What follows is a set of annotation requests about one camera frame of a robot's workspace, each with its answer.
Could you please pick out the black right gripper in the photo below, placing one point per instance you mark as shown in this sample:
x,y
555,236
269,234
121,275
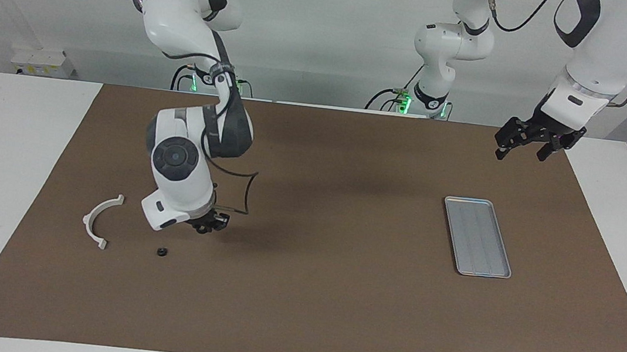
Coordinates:
x,y
211,220

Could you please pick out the silver metal tray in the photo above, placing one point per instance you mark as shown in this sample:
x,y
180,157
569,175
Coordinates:
x,y
477,237

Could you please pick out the small black bearing gear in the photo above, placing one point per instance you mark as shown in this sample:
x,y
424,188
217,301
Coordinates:
x,y
162,252

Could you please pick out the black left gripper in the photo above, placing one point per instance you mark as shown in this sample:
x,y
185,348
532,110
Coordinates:
x,y
543,128

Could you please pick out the white curved plastic bracket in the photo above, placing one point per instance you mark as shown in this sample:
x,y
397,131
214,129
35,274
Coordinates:
x,y
91,220

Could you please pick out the white power strip box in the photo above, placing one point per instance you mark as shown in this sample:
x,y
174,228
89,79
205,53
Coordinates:
x,y
43,62

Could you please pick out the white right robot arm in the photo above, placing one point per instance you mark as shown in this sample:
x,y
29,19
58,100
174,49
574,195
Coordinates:
x,y
189,26

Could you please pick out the brown table mat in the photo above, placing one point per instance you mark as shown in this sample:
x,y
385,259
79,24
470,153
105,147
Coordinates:
x,y
335,296

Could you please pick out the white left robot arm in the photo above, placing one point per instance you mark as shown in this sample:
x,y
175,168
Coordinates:
x,y
605,50

